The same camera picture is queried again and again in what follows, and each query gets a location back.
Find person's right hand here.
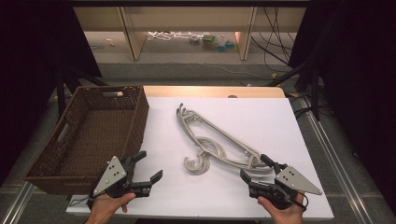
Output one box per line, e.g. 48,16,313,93
257,191,307,224

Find light wooden shelf unit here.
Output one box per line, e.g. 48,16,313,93
73,6,307,62

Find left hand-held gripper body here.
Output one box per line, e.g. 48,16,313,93
88,155,139,201

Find white table sheet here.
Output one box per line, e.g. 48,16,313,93
65,96,335,222

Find white floor cable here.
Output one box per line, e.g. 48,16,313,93
164,60,273,79

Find brown wicker basket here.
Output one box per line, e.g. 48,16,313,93
23,85,150,196

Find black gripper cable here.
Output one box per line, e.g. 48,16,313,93
289,190,310,213

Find black metal stand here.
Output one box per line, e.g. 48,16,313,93
266,57,323,121
55,63,109,120

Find dark curtain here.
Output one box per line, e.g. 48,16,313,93
0,0,103,188
289,0,396,216

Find thin black cable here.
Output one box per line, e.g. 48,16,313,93
66,195,94,209

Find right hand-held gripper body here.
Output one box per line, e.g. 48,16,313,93
267,162,323,211

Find metal floor rail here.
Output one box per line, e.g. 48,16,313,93
0,181,35,224
299,95,376,224

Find colourful plastic toys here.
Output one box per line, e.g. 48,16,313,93
189,33,240,53

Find white cord bundle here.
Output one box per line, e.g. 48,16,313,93
147,30,191,42

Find person's left hand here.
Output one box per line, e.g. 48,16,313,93
84,191,137,224

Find black hanging cables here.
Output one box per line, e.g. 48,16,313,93
250,6,298,74

